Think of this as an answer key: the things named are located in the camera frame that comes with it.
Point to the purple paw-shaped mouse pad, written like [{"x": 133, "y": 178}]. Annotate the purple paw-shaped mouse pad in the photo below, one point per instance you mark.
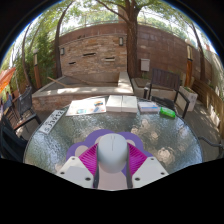
[{"x": 90, "y": 138}]

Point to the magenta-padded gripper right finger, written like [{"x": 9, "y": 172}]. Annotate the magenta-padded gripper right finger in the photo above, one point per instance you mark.
[{"x": 150, "y": 168}]

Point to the orange fabric canopy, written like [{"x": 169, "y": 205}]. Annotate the orange fabric canopy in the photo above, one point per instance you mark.
[{"x": 6, "y": 78}]

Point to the wooden slat fence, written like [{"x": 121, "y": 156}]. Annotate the wooden slat fence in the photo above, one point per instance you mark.
[{"x": 211, "y": 103}]

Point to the white open book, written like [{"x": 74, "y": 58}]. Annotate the white open book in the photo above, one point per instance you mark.
[{"x": 121, "y": 104}]

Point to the slim curved tree trunk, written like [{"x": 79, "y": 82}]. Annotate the slim curved tree trunk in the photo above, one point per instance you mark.
[{"x": 58, "y": 56}]

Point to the white wall box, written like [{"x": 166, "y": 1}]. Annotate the white wall box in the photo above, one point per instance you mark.
[{"x": 145, "y": 65}]

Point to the dark slatted garden chair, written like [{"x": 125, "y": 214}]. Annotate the dark slatted garden chair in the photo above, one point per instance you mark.
[{"x": 165, "y": 79}]

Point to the green plastic bottle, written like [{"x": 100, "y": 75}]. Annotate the green plastic bottle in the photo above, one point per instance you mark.
[{"x": 167, "y": 112}]

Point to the white number plate sign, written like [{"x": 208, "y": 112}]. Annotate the white number plate sign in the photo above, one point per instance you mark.
[{"x": 52, "y": 121}]

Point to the wooden post with globe lamp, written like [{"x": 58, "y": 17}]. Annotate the wooden post with globe lamp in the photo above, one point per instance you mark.
[{"x": 189, "y": 68}]

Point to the white computer mouse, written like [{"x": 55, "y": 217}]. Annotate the white computer mouse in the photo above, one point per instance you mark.
[{"x": 112, "y": 153}]

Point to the thick forked tree trunk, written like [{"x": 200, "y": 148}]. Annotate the thick forked tree trunk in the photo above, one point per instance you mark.
[{"x": 132, "y": 46}]

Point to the stone garden basin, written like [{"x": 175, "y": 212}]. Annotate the stone garden basin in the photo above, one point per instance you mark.
[{"x": 83, "y": 90}]

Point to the white square planter box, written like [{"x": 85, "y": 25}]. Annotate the white square planter box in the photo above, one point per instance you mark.
[{"x": 189, "y": 96}]

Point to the black wall lamp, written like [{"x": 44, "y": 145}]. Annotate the black wall lamp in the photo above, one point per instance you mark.
[
  {"x": 62, "y": 51},
  {"x": 121, "y": 41}
]

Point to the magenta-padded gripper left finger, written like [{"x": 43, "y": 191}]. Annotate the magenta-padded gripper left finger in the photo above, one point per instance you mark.
[{"x": 73, "y": 168}]

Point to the small white booklet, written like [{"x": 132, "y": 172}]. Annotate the small white booklet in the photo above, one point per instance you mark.
[{"x": 148, "y": 107}]

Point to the black mesh patio chair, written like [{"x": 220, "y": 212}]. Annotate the black mesh patio chair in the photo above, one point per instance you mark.
[
  {"x": 26, "y": 101},
  {"x": 11, "y": 143}
]

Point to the slim leaning tree trunk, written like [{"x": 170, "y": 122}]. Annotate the slim leaning tree trunk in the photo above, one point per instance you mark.
[{"x": 201, "y": 60}]

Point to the wooden stick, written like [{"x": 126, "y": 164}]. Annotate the wooden stick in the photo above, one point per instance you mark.
[{"x": 56, "y": 81}]

